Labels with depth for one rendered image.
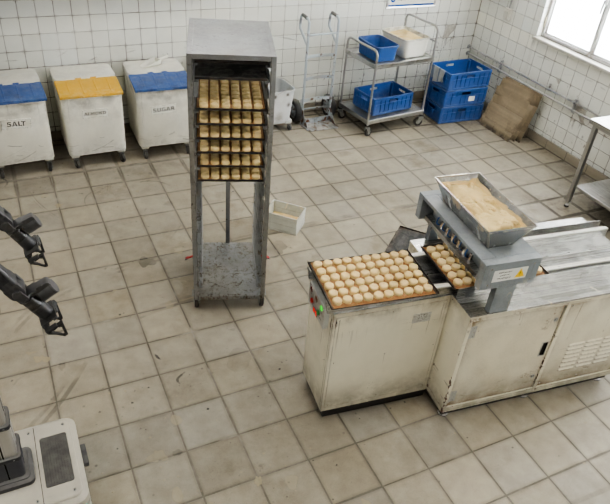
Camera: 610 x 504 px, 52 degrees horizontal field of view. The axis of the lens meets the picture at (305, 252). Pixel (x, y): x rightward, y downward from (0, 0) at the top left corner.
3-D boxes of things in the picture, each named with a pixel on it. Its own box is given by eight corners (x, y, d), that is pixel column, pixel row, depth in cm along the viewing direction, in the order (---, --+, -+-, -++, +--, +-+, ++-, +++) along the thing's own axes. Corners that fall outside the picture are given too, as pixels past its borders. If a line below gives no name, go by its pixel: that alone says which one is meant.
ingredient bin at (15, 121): (-5, 183, 553) (-24, 100, 508) (-13, 151, 598) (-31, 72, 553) (60, 173, 576) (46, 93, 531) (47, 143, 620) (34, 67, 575)
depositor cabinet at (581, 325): (543, 312, 468) (581, 217, 419) (609, 382, 414) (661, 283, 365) (388, 340, 430) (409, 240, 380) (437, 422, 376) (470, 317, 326)
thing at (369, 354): (401, 359, 416) (427, 250, 363) (424, 398, 390) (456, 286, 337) (300, 379, 395) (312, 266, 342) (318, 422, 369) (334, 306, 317)
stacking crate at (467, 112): (461, 106, 781) (465, 91, 769) (480, 120, 751) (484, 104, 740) (420, 111, 759) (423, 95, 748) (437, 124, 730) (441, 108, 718)
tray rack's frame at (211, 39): (266, 307, 442) (279, 56, 338) (192, 309, 434) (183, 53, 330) (260, 253, 493) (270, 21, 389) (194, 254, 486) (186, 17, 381)
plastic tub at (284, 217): (262, 227, 529) (263, 211, 520) (272, 214, 547) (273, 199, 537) (296, 236, 522) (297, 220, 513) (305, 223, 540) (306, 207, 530)
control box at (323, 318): (313, 299, 350) (315, 279, 342) (328, 328, 332) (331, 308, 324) (307, 300, 349) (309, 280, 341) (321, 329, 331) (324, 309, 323)
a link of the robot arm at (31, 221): (-4, 214, 252) (-2, 226, 246) (22, 199, 253) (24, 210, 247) (16, 233, 261) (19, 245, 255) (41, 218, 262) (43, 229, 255)
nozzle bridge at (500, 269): (456, 233, 391) (469, 185, 371) (524, 308, 336) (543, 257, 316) (409, 239, 381) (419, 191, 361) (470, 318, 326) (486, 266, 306)
